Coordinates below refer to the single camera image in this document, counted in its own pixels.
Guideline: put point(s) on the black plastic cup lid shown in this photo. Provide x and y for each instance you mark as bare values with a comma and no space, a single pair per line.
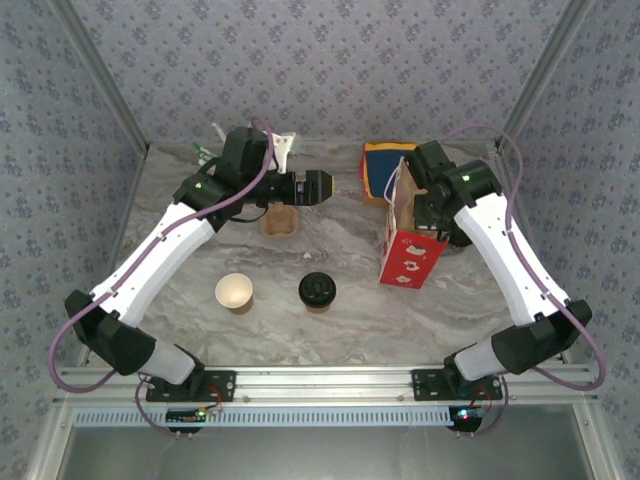
316,289

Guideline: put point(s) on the red printed paper bag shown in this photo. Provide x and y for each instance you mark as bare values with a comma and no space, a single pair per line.
410,260

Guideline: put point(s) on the brown paper coffee cup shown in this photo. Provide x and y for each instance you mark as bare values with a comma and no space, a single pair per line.
317,309
232,290

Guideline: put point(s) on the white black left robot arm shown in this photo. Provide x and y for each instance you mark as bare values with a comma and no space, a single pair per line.
150,260

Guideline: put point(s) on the green white wrapped straw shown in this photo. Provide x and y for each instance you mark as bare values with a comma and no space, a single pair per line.
205,162

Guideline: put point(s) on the kraft cardboard napkin box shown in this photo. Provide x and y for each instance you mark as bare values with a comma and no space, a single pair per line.
377,201

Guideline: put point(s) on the colourful paper napkin stack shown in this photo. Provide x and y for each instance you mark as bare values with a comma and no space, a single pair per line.
387,165

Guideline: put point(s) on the small circuit board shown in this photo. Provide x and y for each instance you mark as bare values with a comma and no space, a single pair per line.
467,415
187,415

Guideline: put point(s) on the aluminium frame post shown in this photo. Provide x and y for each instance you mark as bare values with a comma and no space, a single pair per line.
542,75

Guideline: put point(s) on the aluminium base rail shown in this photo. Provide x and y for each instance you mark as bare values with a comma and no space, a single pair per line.
325,382

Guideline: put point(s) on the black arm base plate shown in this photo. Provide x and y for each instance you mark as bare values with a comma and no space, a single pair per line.
225,385
425,385

